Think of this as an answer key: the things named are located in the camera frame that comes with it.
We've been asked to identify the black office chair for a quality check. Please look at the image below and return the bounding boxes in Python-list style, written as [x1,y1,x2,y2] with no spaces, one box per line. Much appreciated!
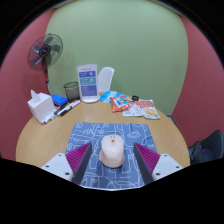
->
[187,129,224,166]

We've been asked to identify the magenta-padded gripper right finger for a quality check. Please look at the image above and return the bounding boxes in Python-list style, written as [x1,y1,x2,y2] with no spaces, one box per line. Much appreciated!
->
[132,141,184,185]

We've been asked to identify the pale pink computer mouse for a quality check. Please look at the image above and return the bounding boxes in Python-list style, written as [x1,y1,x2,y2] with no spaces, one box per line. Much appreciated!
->
[98,134,126,169]

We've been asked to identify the blue patterned mouse pad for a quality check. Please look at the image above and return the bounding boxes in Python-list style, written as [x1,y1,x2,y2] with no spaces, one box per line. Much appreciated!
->
[64,121,158,191]

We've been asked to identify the blue whiteboard eraser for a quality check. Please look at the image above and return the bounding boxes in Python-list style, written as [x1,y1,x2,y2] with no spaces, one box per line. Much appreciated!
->
[51,93,69,107]

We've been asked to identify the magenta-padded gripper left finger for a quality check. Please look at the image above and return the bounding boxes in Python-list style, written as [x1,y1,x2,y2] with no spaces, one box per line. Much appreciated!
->
[39,141,93,185]

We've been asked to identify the acrylic sign stand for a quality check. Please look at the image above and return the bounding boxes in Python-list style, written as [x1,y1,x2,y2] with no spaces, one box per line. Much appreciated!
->
[77,63,101,104]

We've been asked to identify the light blue packet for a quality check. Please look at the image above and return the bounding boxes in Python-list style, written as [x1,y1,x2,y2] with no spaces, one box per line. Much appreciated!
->
[99,90,118,103]

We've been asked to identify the standing fan with red pole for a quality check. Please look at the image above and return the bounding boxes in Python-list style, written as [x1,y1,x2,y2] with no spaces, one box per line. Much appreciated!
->
[26,32,64,96]

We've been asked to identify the whiteboard marker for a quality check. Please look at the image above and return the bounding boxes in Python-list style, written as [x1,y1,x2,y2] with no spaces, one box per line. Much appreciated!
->
[56,99,82,118]
[41,106,68,125]

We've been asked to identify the white tissue box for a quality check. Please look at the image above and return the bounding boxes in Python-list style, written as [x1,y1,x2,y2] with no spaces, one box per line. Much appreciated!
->
[27,89,57,124]

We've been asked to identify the red snack packet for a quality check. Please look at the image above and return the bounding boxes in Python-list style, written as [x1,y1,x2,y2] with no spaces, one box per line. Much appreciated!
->
[109,95,133,113]

